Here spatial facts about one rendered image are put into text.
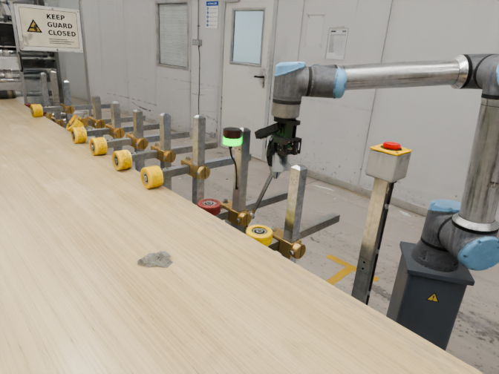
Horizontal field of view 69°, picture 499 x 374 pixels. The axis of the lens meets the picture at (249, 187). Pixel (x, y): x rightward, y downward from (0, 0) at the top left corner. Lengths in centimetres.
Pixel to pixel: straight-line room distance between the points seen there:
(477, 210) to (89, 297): 125
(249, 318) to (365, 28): 353
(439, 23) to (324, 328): 325
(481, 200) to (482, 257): 21
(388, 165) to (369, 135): 312
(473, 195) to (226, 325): 102
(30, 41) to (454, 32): 341
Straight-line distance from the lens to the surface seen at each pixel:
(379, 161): 89
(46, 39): 353
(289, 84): 114
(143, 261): 96
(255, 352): 73
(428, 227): 171
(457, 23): 372
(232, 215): 132
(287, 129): 117
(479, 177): 147
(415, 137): 382
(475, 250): 152
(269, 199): 146
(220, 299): 84
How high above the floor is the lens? 142
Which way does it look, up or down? 21 degrees down
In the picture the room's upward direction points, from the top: 4 degrees clockwise
